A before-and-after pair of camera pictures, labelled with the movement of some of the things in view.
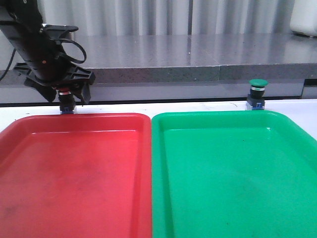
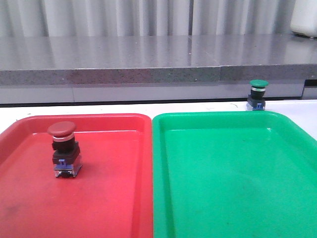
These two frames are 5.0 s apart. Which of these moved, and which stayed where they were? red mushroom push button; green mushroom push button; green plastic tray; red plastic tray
Moved: red mushroom push button
Stayed: green plastic tray; green mushroom push button; red plastic tray
